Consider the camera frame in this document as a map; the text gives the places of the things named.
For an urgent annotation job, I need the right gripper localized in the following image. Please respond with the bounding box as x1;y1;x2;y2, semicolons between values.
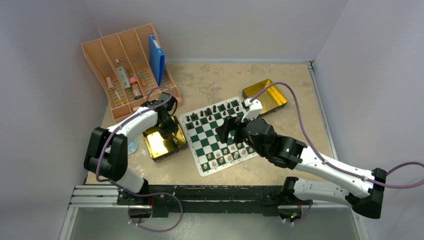
215;111;268;158

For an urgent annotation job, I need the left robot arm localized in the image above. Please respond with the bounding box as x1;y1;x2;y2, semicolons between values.
83;92;178;205

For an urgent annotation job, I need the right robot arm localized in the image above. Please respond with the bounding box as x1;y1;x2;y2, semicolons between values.
215;116;387;219

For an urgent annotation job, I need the gold tin with pieces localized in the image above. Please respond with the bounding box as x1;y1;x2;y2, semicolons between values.
142;116;188;162

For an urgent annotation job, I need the green white chess board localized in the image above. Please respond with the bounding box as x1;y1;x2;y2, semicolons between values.
178;96;258;177

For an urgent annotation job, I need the blue round card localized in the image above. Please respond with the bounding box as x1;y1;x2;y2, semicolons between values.
127;139;139;155

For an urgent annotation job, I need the pink cap bottle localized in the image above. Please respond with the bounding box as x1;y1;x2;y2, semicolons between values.
129;76;143;100

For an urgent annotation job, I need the empty gold tin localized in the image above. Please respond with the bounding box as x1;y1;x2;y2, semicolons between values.
242;79;288;118

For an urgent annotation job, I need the grey green box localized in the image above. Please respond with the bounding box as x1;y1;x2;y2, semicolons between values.
116;66;131;89

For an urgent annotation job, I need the blue folder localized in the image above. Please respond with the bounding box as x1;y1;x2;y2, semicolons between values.
149;34;165;86

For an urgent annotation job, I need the pink eraser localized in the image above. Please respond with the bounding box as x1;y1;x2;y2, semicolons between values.
105;77;115;91

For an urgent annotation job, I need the pink desk organizer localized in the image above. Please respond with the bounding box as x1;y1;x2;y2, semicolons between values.
81;23;182;122

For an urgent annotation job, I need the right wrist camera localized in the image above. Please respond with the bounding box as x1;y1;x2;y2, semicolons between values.
241;98;263;123

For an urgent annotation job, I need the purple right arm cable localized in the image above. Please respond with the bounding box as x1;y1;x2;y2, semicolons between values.
249;81;424;226

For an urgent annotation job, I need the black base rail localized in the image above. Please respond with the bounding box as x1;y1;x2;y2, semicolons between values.
71;184;352;220

